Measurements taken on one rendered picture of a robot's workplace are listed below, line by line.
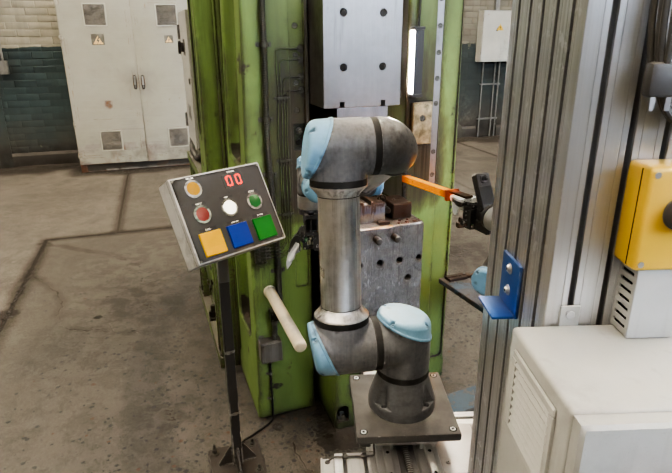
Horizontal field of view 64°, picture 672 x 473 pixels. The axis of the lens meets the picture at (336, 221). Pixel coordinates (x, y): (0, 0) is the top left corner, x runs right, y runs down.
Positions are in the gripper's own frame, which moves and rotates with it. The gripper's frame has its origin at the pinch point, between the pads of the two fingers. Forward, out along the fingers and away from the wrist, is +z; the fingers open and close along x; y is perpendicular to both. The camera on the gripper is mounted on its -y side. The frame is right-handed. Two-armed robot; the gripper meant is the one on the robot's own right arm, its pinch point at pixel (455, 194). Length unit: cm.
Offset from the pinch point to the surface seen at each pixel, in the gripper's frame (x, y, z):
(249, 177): -59, -5, 34
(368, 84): -12, -33, 41
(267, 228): -56, 11, 26
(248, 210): -61, 5, 28
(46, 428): -147, 108, 86
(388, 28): -4, -51, 40
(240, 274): -56, 55, 95
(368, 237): -14.7, 23.9, 36.3
